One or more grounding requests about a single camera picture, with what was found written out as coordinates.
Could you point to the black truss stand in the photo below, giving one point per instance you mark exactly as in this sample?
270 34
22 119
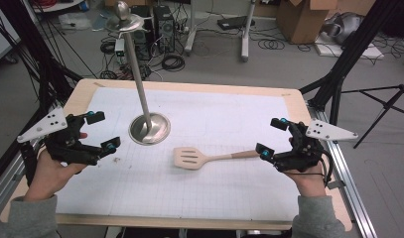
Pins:
30 49
355 46

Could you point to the clear plastic bag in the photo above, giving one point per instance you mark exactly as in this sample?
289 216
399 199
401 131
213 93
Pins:
74 21

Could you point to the white foam board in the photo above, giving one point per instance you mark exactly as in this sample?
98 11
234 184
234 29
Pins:
355 52

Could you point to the aluminium frame rail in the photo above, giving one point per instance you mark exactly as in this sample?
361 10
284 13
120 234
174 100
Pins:
351 185
11 178

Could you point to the flat black device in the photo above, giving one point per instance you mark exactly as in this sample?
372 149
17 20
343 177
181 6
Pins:
235 22

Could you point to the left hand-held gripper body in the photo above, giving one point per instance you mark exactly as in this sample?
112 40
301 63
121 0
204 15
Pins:
72 150

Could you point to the grey metal bracket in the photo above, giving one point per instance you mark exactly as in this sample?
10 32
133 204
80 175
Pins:
336 184

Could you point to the large cardboard box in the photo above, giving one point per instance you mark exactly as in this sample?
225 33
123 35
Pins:
298 23

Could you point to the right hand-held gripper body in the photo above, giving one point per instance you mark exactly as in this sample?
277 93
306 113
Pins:
302 152

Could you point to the small white power box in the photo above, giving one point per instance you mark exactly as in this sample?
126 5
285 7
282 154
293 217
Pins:
119 49

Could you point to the black computer tower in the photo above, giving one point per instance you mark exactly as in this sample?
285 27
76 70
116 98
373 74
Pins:
142 39
163 28

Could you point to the grey bag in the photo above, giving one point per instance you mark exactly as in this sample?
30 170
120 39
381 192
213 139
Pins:
343 28

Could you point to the black tripod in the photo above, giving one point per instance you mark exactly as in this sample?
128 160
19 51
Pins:
384 105

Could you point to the person's right hand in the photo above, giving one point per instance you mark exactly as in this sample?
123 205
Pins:
308 183

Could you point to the metal stand with round base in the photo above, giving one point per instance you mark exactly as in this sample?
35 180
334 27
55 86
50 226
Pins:
140 89

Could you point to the beige slotted spatula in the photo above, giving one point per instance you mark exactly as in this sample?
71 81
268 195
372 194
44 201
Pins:
189 158

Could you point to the person's left hand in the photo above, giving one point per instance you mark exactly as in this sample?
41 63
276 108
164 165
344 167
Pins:
49 178

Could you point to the white grid paper mat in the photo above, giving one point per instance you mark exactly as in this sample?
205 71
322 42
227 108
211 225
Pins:
196 191

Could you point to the white stand leg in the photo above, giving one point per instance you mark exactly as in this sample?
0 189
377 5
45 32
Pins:
191 33
246 36

